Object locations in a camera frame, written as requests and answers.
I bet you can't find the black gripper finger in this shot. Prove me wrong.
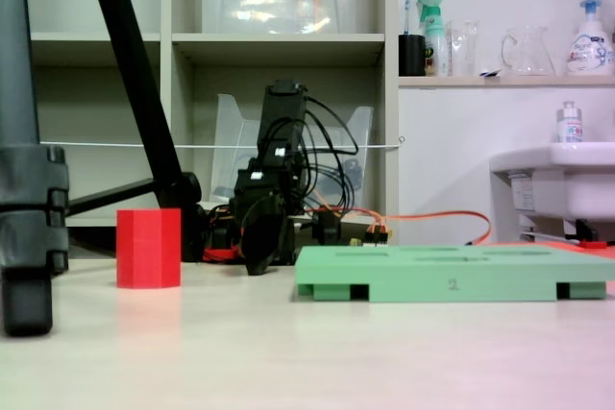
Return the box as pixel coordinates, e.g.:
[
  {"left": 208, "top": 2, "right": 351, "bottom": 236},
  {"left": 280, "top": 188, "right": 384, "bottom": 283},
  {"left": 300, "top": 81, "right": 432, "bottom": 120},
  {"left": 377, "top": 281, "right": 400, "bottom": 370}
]
[{"left": 242, "top": 196, "right": 284, "bottom": 277}]

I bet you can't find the red octagonal pillar block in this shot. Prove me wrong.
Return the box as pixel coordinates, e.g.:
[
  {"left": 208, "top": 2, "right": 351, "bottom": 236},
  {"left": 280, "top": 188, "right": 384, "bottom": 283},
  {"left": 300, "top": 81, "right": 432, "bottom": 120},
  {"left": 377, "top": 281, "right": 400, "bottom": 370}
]
[{"left": 116, "top": 207, "right": 183, "bottom": 290}]

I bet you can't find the clear plastic file tray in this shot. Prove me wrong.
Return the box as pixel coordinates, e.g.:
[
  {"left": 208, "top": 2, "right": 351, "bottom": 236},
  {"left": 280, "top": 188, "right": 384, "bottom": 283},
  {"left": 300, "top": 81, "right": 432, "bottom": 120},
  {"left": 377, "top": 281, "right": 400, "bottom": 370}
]
[{"left": 209, "top": 92, "right": 375, "bottom": 212}]

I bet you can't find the black round table clamp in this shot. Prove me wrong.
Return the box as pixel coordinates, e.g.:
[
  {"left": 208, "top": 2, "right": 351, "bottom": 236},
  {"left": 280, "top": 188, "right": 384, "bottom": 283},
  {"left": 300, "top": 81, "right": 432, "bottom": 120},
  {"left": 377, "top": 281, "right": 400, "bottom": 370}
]
[{"left": 311, "top": 211, "right": 342, "bottom": 245}]

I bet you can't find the small circuit board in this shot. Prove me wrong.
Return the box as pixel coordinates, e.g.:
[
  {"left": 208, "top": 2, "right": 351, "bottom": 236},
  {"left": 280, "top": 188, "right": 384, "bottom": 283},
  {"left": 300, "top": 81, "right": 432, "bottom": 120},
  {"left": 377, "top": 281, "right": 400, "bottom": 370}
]
[{"left": 349, "top": 222, "right": 393, "bottom": 249}]

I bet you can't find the thin black tripod brace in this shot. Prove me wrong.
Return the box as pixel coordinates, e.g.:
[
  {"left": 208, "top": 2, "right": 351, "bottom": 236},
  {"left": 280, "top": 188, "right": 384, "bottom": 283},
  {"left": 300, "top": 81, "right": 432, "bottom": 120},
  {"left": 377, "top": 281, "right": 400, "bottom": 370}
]
[{"left": 66, "top": 178, "right": 158, "bottom": 217}]

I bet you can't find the green shape sorter board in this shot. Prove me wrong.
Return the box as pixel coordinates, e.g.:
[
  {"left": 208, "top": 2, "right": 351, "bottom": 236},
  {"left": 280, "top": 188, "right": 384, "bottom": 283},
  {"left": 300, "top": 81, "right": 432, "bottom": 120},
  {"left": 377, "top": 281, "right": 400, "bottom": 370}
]
[{"left": 293, "top": 245, "right": 615, "bottom": 304}]

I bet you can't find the black cup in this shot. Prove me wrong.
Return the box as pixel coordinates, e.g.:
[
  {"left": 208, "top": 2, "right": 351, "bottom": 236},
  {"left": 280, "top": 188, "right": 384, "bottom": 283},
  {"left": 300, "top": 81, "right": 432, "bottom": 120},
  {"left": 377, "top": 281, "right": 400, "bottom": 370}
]
[{"left": 398, "top": 34, "right": 428, "bottom": 78}]

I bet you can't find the green spray bottle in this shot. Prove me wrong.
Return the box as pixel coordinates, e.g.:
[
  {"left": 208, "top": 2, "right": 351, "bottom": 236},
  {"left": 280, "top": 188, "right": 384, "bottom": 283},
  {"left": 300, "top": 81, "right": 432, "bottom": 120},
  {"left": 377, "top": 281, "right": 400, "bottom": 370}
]
[{"left": 415, "top": 0, "right": 451, "bottom": 78}]

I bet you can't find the clear glass beaker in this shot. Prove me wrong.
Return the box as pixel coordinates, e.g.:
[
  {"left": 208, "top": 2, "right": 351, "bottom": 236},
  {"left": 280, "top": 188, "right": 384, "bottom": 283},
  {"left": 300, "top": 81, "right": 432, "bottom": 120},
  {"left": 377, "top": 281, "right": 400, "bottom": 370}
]
[{"left": 449, "top": 19, "right": 482, "bottom": 78}]

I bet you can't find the thick grey tripod leg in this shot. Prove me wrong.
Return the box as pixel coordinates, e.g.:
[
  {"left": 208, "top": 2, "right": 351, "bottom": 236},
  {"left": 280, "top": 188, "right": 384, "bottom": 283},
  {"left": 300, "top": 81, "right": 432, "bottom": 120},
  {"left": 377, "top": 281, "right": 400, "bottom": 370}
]
[{"left": 0, "top": 0, "right": 71, "bottom": 337}]

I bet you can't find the clear glass pitcher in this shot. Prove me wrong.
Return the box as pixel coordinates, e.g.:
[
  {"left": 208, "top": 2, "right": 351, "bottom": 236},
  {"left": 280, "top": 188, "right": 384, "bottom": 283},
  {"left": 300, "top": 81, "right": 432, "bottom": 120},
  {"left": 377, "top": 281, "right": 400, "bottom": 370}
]
[{"left": 500, "top": 25, "right": 556, "bottom": 78}]

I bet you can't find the small clear sanitizer bottle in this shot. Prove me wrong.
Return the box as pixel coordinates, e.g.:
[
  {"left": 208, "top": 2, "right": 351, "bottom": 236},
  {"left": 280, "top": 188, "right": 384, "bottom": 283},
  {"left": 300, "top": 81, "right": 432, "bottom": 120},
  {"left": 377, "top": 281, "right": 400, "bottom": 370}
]
[{"left": 555, "top": 101, "right": 585, "bottom": 145}]

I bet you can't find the white sink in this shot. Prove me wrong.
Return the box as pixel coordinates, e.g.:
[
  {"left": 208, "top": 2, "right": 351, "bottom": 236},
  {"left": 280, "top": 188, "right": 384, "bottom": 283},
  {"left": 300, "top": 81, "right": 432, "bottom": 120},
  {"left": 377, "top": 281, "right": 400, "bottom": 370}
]
[{"left": 488, "top": 140, "right": 615, "bottom": 239}]

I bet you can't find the black clamp with red piece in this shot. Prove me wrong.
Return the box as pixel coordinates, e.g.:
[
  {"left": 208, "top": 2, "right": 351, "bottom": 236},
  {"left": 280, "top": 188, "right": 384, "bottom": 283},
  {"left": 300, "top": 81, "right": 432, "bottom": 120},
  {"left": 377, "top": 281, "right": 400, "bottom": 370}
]
[{"left": 574, "top": 218, "right": 608, "bottom": 251}]

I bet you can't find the white pump soap bottle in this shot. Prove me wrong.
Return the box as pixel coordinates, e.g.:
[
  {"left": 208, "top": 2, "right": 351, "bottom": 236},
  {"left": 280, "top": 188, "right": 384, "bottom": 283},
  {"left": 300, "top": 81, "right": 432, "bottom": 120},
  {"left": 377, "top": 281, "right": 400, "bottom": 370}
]
[{"left": 564, "top": 0, "right": 615, "bottom": 77}]

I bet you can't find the black box with orange wires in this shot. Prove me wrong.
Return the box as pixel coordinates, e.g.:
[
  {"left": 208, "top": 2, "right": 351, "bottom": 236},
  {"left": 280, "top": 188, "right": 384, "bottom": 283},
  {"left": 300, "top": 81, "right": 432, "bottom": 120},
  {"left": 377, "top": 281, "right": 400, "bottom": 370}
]
[{"left": 209, "top": 207, "right": 240, "bottom": 251}]

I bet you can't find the black wire bundle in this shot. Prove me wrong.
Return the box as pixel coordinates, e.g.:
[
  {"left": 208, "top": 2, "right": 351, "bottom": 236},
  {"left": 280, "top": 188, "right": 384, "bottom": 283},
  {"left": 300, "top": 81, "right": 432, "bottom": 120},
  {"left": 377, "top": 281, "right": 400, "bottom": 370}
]
[{"left": 266, "top": 92, "right": 359, "bottom": 212}]

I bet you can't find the thin white cord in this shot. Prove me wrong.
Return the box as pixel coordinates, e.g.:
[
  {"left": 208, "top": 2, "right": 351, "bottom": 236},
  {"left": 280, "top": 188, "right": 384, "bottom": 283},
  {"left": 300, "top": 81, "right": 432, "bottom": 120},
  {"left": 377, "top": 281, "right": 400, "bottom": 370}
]
[{"left": 37, "top": 135, "right": 406, "bottom": 150}]

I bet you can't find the orange flat cable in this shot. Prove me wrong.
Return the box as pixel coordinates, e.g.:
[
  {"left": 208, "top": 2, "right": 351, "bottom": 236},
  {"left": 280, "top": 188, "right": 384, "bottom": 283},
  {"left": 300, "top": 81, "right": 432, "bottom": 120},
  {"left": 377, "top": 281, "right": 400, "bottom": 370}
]
[{"left": 307, "top": 205, "right": 492, "bottom": 246}]

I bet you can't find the wooden wall ledge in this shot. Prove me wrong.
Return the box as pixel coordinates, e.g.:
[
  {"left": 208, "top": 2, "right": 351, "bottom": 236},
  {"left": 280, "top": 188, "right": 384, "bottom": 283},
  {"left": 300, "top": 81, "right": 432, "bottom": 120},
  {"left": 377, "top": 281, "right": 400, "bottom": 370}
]
[{"left": 398, "top": 74, "right": 615, "bottom": 90}]

